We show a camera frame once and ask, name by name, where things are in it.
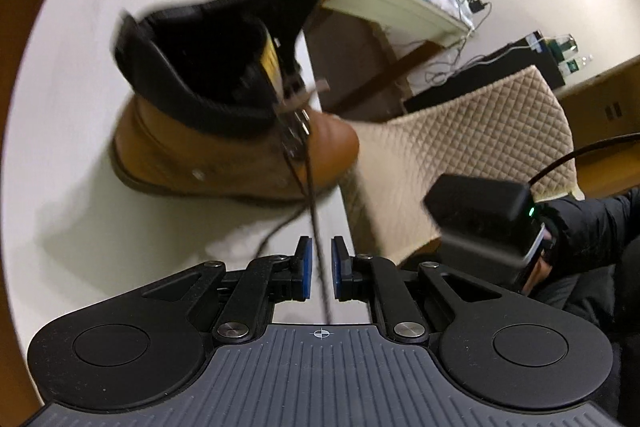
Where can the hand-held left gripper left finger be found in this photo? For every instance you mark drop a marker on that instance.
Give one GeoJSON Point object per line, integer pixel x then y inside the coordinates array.
{"type": "Point", "coordinates": [304, 269]}

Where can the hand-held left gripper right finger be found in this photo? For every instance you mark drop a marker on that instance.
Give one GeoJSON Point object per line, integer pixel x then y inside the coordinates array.
{"type": "Point", "coordinates": [339, 269]}

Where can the dark brown shoelace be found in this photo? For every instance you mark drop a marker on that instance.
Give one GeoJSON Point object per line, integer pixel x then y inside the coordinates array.
{"type": "Point", "coordinates": [313, 207]}

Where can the brown leather boot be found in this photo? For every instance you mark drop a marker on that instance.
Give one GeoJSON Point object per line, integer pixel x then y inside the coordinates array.
{"type": "Point", "coordinates": [225, 157]}

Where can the person's right forearm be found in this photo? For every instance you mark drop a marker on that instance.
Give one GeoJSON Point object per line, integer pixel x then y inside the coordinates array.
{"type": "Point", "coordinates": [595, 227]}

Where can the person's right hand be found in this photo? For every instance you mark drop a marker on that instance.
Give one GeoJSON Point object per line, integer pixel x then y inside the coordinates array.
{"type": "Point", "coordinates": [539, 274]}

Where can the beige quilted chair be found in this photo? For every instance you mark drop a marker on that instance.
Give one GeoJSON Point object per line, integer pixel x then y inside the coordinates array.
{"type": "Point", "coordinates": [475, 127]}

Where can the black low cabinet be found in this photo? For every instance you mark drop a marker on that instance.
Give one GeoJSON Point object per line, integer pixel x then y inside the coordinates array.
{"type": "Point", "coordinates": [480, 77]}

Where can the person's dark clothing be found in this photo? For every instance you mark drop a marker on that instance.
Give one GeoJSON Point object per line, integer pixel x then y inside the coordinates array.
{"type": "Point", "coordinates": [590, 312]}

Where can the brown wooden cabinet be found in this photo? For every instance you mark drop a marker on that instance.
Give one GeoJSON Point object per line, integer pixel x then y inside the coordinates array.
{"type": "Point", "coordinates": [600, 107]}

